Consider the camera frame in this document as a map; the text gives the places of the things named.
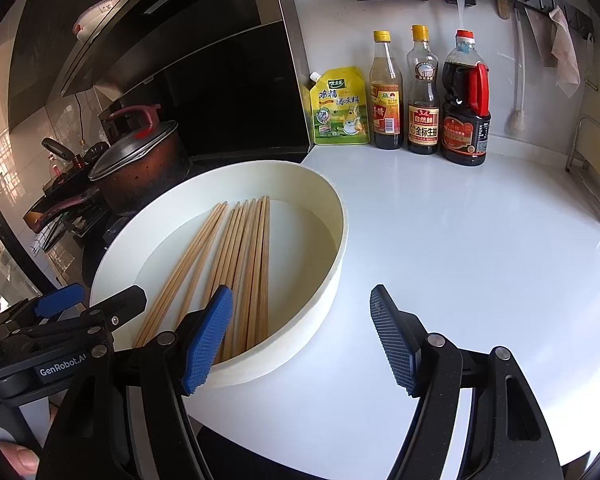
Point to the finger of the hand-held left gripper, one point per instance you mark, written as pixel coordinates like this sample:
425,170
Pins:
60,300
127,300

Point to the dark brown cooking pot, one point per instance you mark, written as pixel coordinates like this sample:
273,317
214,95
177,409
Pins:
150,180

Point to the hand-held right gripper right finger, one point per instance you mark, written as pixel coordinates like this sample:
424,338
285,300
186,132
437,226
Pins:
392,340

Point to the clear soy bottle yellow cap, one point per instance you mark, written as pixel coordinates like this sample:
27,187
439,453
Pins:
423,120

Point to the white round basin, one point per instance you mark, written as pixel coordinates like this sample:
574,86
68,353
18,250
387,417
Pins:
310,240

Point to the row of wooden chopsticks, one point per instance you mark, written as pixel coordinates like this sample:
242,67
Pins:
240,270

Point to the black range hood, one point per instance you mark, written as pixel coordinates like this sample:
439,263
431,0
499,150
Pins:
190,60

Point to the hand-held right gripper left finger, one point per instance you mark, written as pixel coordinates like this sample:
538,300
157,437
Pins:
207,345

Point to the beige rag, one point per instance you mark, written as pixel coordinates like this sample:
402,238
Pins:
562,55

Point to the white dish brush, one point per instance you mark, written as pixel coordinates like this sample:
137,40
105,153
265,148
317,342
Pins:
519,100

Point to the white plastic container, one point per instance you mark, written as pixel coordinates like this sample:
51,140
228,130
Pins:
92,17

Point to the person's left hand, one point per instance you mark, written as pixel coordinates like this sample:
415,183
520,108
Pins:
22,457

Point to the black frying pan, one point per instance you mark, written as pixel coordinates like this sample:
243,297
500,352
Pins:
80,152

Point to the yellow seasoning pouch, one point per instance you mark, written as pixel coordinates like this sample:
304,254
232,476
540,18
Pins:
337,110

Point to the amber vinegar bottle yellow cap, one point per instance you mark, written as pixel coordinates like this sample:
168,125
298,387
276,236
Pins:
386,110

